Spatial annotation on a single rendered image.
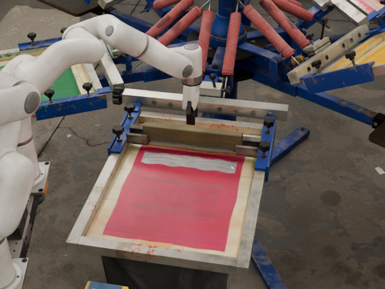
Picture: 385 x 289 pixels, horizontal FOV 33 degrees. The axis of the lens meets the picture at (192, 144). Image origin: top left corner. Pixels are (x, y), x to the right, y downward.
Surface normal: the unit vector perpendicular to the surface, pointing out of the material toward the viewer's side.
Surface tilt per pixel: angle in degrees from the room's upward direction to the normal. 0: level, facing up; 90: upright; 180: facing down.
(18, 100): 79
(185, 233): 0
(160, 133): 90
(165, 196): 0
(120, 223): 0
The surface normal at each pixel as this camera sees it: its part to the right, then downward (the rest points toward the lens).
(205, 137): -0.19, 0.58
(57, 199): 0.00, -0.81
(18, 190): 0.77, 0.30
